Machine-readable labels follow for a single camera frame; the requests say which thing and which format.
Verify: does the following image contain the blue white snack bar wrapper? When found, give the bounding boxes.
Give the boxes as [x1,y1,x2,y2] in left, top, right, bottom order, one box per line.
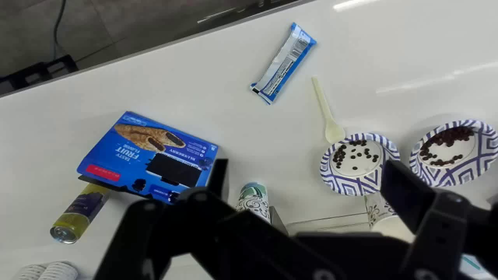
[250,23,315,104]

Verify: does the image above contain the patterned paper cup near box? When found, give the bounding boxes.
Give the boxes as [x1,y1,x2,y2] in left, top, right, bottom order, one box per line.
[236,181,270,220]

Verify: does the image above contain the patterned paper cup near bowls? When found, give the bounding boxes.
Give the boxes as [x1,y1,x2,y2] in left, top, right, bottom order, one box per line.
[364,192,413,242]

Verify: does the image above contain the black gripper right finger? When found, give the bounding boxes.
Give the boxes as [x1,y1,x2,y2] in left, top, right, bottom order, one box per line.
[381,160,498,280]

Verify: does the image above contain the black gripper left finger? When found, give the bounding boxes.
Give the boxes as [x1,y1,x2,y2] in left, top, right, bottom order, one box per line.
[94,189,333,280]

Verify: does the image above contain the yellow blue can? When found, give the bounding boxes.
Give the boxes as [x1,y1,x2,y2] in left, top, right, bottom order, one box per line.
[49,183,110,244]

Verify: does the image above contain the blue snack box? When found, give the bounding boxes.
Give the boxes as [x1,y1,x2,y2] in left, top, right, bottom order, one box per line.
[76,110,219,203]

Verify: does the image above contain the blue patterned bowl many beans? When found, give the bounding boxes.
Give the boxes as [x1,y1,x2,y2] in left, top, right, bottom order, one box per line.
[409,118,498,188]

